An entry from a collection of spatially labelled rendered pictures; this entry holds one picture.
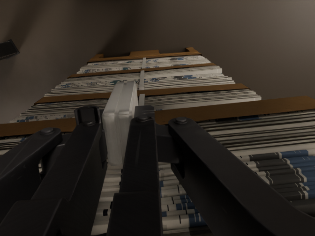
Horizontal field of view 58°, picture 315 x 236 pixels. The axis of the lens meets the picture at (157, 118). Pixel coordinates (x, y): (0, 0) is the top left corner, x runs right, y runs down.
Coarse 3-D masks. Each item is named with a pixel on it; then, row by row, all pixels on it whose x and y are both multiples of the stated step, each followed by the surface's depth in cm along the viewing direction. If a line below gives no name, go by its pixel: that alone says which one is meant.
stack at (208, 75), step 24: (192, 48) 107; (96, 72) 77; (144, 72) 70; (168, 72) 67; (192, 72) 65; (216, 72) 65; (144, 96) 48; (168, 96) 47; (192, 96) 46; (216, 96) 46; (240, 96) 45; (24, 120) 41
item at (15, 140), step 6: (66, 132) 27; (0, 138) 27; (6, 138) 27; (12, 138) 27; (18, 138) 27; (24, 138) 27; (0, 144) 25; (6, 144) 25; (12, 144) 25; (0, 150) 23; (6, 150) 23
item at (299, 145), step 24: (216, 120) 27; (240, 120) 27; (264, 120) 25; (288, 120) 24; (312, 120) 24; (240, 144) 21; (264, 144) 21; (288, 144) 21; (312, 144) 20; (264, 168) 19; (288, 168) 19; (312, 168) 18; (288, 192) 16; (312, 192) 16; (192, 216) 15; (312, 216) 15
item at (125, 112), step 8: (128, 88) 19; (136, 88) 21; (128, 96) 17; (136, 96) 20; (120, 104) 15; (128, 104) 15; (136, 104) 19; (120, 112) 14; (128, 112) 14; (120, 120) 14; (128, 120) 14; (120, 128) 14; (128, 128) 14; (120, 136) 15; (120, 144) 15
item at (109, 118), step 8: (120, 88) 19; (112, 96) 17; (120, 96) 17; (112, 104) 15; (104, 112) 14; (112, 112) 14; (104, 120) 14; (112, 120) 14; (104, 128) 14; (112, 128) 14; (112, 136) 14; (112, 144) 15; (112, 152) 15; (120, 152) 15; (112, 160) 15; (120, 160) 15
